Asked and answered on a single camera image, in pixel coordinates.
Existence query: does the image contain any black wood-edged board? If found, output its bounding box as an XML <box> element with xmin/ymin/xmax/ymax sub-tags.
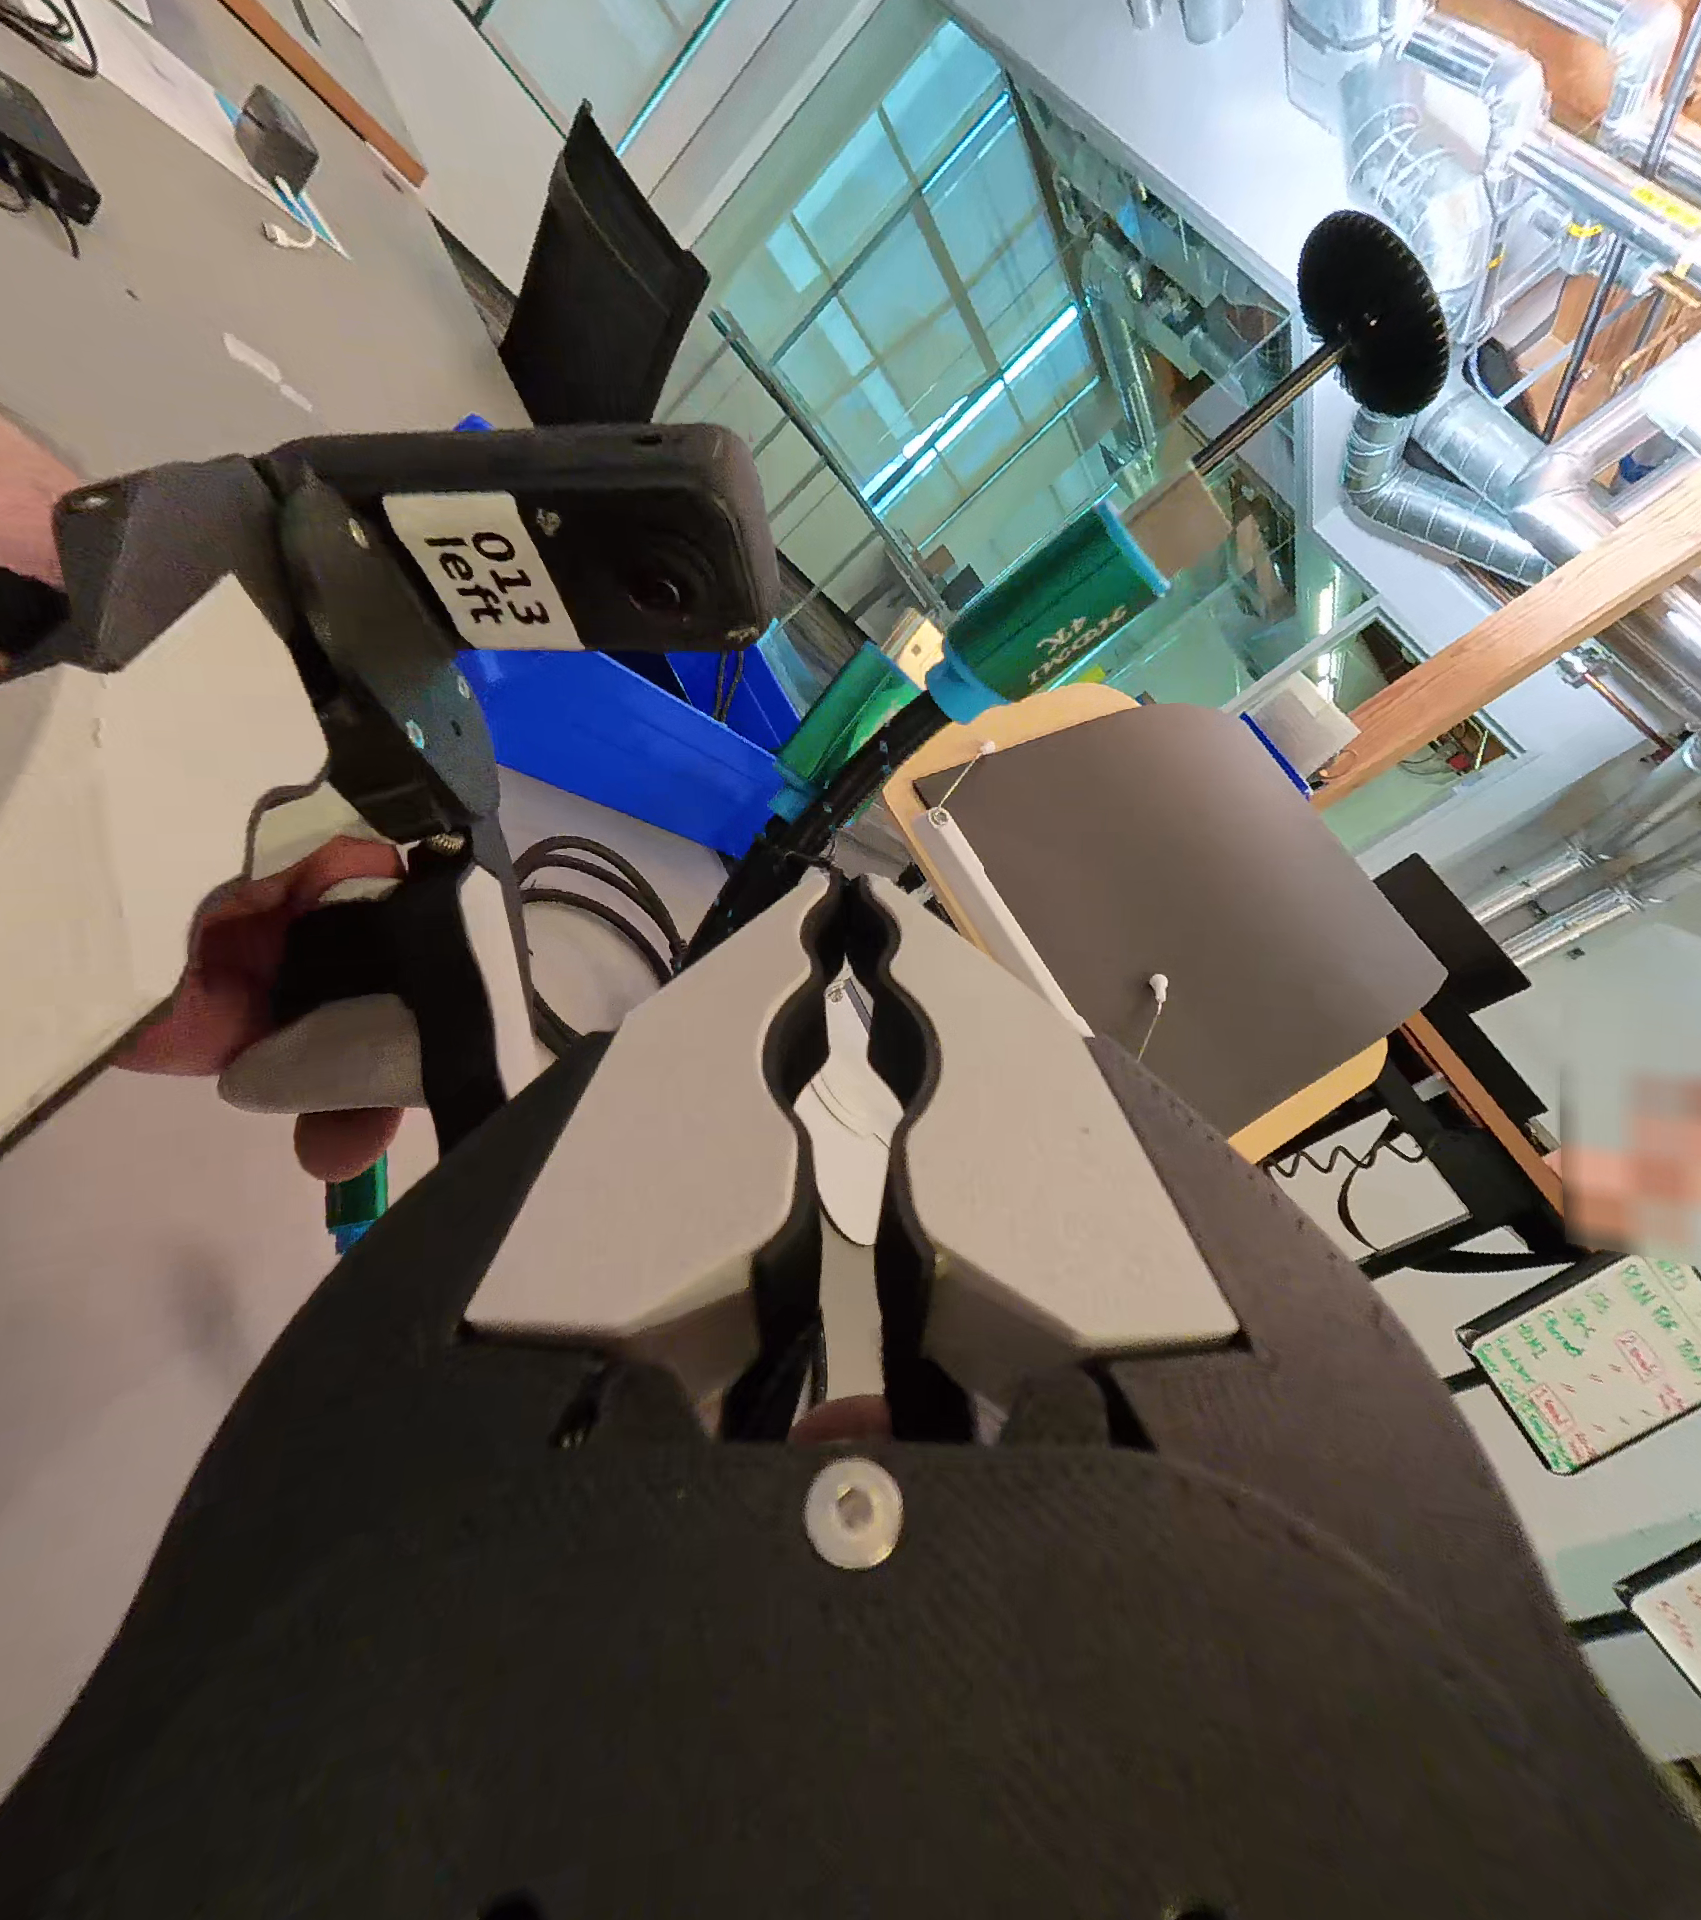
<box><xmin>881</xmin><ymin>685</ymin><xmax>1453</xmax><ymax>1166</ymax></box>

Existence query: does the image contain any black braided hdmi cable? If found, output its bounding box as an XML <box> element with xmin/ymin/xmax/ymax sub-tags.
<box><xmin>329</xmin><ymin>645</ymin><xmax>943</xmax><ymax>1251</ymax></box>
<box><xmin>684</xmin><ymin>631</ymin><xmax>768</xmax><ymax>727</ymax></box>

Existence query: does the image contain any whiteboard with green notes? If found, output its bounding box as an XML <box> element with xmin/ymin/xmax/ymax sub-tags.
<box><xmin>1465</xmin><ymin>1244</ymin><xmax>1701</xmax><ymax>1480</ymax></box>

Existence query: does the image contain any blue plastic bin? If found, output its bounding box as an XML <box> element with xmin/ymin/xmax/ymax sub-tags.
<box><xmin>457</xmin><ymin>416</ymin><xmax>806</xmax><ymax>856</ymax></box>

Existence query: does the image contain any green box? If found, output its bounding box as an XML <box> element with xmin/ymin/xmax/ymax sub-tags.
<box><xmin>943</xmin><ymin>504</ymin><xmax>1158</xmax><ymax>699</ymax></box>

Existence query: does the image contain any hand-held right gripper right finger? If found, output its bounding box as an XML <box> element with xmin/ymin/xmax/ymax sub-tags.
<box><xmin>866</xmin><ymin>877</ymin><xmax>1244</xmax><ymax>1373</ymax></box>

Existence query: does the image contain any silver ceiling duct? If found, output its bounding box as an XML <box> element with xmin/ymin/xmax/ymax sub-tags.
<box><xmin>1287</xmin><ymin>0</ymin><xmax>1701</xmax><ymax>753</ymax></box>

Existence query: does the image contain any black high-back chair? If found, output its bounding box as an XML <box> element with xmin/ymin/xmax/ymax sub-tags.
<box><xmin>499</xmin><ymin>106</ymin><xmax>711</xmax><ymax>431</ymax></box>

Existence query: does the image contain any black floor lamp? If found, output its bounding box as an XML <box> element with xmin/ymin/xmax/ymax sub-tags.
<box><xmin>1188</xmin><ymin>212</ymin><xmax>1453</xmax><ymax>466</ymax></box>

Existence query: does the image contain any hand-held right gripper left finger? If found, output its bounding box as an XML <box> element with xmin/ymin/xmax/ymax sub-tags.
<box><xmin>458</xmin><ymin>877</ymin><xmax>833</xmax><ymax>1373</ymax></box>

